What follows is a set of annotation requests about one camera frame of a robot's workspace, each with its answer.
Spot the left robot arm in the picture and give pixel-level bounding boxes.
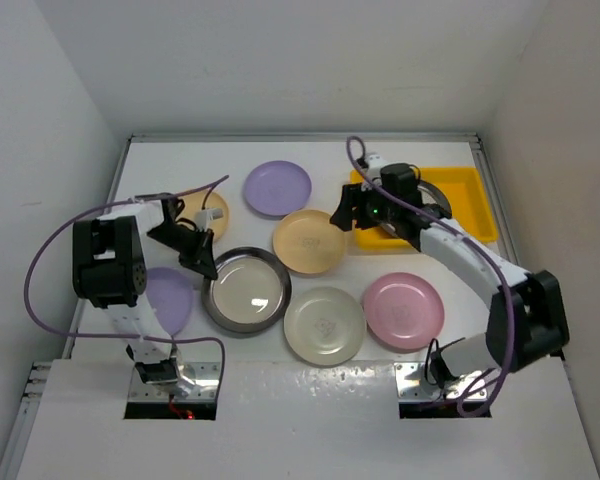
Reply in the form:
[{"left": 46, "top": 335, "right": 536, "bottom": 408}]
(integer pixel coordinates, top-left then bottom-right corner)
[{"left": 72, "top": 198, "right": 223, "bottom": 396}]

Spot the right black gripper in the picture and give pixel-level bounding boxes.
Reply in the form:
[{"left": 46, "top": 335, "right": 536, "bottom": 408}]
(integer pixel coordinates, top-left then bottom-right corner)
[{"left": 331, "top": 179, "right": 398, "bottom": 232}]

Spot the pink plate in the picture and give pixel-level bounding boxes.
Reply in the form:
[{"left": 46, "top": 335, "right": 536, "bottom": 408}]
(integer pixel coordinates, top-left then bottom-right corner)
[{"left": 362, "top": 272, "right": 445, "bottom": 351}]

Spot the metal base plate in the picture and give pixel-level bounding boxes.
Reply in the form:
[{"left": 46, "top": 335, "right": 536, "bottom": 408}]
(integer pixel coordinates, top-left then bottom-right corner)
[
  {"left": 127, "top": 362, "right": 220, "bottom": 403},
  {"left": 394, "top": 361, "right": 490, "bottom": 404}
]

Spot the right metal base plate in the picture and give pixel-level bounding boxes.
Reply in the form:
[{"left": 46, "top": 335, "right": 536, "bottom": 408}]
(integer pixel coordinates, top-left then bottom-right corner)
[{"left": 394, "top": 361, "right": 490, "bottom": 404}]

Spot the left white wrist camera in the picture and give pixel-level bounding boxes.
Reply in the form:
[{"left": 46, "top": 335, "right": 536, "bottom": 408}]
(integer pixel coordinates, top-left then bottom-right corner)
[{"left": 194, "top": 208, "right": 224, "bottom": 230}]

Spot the steel rimmed plate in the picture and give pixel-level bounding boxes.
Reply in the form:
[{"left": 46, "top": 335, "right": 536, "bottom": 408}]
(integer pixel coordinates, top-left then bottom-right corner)
[
  {"left": 380, "top": 180, "right": 452, "bottom": 238},
  {"left": 201, "top": 247, "right": 292, "bottom": 335}
]

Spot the cream white plate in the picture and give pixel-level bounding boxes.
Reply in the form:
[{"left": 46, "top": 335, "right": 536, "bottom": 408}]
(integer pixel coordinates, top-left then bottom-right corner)
[{"left": 283, "top": 286, "right": 367, "bottom": 367}]

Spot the purple plate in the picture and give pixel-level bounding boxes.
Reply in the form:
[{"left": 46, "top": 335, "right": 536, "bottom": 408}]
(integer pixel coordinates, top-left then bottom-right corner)
[
  {"left": 243, "top": 160, "right": 312, "bottom": 217},
  {"left": 146, "top": 267, "right": 194, "bottom": 336}
]

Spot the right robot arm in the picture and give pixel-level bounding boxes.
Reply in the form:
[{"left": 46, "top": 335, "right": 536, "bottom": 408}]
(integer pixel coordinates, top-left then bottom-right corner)
[{"left": 330, "top": 158, "right": 570, "bottom": 389}]

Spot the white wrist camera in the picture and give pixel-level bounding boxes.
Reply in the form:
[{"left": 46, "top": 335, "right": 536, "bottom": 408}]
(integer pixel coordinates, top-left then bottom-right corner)
[
  {"left": 361, "top": 152, "right": 389, "bottom": 181},
  {"left": 194, "top": 208, "right": 224, "bottom": 230}
]

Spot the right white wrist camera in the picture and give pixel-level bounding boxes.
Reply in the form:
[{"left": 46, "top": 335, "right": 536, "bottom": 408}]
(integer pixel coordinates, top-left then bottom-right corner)
[{"left": 361, "top": 152, "right": 389, "bottom": 181}]

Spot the near left purple plate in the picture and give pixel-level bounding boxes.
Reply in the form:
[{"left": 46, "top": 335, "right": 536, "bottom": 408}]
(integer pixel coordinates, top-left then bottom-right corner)
[{"left": 146, "top": 267, "right": 194, "bottom": 336}]

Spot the yellow plastic bin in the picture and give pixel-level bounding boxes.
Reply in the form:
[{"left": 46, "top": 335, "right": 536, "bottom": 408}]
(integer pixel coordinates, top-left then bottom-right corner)
[{"left": 353, "top": 167, "right": 498, "bottom": 252}]

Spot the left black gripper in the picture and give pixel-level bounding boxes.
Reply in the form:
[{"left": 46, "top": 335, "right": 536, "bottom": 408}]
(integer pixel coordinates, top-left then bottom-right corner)
[{"left": 145, "top": 223, "right": 216, "bottom": 278}]

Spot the orange plate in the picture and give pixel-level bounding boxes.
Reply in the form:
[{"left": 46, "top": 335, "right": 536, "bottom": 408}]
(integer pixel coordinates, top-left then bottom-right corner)
[
  {"left": 272, "top": 209, "right": 346, "bottom": 275},
  {"left": 176, "top": 190, "right": 230, "bottom": 243}
]

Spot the far purple plate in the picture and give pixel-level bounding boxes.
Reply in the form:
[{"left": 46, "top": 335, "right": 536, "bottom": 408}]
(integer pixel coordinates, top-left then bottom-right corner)
[{"left": 243, "top": 160, "right": 312, "bottom": 217}]

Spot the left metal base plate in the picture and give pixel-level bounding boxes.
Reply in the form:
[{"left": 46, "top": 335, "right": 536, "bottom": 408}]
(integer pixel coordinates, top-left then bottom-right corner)
[{"left": 127, "top": 362, "right": 220, "bottom": 403}]

